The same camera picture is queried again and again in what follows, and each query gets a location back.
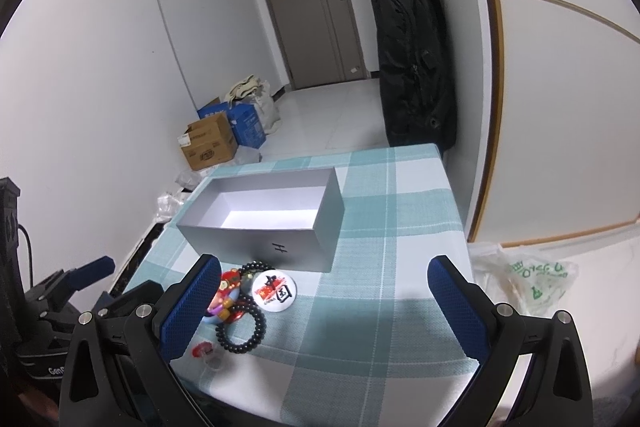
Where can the brown cardboard box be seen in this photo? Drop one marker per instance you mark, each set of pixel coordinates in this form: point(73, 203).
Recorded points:
point(208, 142)

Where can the grey brown door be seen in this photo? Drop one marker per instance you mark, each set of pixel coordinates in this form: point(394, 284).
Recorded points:
point(319, 41)

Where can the yellow pink cartoon charm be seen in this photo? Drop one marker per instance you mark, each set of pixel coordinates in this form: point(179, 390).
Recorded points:
point(229, 294)

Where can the red clear hair clip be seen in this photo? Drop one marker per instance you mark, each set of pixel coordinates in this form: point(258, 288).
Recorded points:
point(208, 354)

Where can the grey open cardboard box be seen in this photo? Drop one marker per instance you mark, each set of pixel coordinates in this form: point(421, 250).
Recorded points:
point(288, 219)

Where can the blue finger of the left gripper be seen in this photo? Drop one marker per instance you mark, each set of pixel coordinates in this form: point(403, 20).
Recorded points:
point(94, 271)

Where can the blue cardboard box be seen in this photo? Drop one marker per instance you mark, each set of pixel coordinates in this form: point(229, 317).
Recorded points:
point(244, 122)

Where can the white round pin badge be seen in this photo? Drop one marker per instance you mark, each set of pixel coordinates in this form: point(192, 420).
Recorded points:
point(274, 291)

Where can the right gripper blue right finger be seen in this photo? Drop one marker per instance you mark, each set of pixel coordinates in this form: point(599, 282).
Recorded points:
point(465, 307)

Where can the teal plaid tablecloth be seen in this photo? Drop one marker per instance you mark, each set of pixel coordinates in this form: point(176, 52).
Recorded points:
point(365, 344)

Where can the black large backpack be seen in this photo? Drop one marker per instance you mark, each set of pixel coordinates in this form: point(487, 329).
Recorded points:
point(416, 74)

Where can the black camera mount box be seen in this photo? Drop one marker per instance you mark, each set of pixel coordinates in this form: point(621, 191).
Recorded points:
point(11, 282)

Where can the grey plastic parcel bag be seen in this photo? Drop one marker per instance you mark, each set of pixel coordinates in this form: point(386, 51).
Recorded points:
point(247, 155)

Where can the white plastic parcel bag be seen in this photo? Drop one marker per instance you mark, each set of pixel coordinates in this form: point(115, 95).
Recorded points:
point(168, 204)

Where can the green printed plastic bag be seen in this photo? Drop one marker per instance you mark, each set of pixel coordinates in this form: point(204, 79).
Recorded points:
point(532, 282)

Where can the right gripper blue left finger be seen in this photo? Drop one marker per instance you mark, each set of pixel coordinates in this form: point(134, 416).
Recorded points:
point(183, 305)

